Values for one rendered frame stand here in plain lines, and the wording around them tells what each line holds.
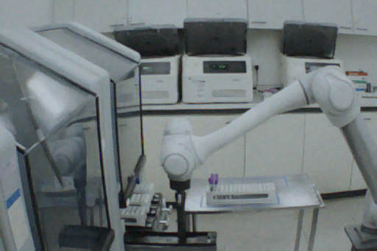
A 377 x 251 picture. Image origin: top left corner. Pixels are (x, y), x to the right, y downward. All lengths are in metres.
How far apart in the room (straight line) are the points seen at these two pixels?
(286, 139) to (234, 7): 1.18
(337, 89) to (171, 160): 0.56
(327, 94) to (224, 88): 2.53
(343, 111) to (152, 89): 2.66
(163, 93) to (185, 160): 2.51
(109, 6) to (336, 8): 2.05
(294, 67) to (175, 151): 2.64
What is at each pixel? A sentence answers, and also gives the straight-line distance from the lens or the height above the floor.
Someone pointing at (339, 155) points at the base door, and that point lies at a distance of 4.26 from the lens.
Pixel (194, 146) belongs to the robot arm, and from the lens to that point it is 1.55.
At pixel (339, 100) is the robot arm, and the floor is 1.36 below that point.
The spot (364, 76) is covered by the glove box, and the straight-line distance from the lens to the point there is 4.62.
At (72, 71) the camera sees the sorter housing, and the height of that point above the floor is 1.47.
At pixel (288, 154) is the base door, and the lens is 4.14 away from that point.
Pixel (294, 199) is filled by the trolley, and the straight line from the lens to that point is 2.17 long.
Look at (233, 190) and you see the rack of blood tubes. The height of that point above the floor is 0.88.
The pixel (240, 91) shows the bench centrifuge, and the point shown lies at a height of 1.00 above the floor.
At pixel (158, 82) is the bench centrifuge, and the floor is 1.08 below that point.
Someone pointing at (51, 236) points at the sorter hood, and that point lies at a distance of 0.91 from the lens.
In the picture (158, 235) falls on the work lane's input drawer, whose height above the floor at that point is 0.80.
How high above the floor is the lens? 1.60
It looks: 11 degrees down
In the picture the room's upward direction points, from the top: 1 degrees counter-clockwise
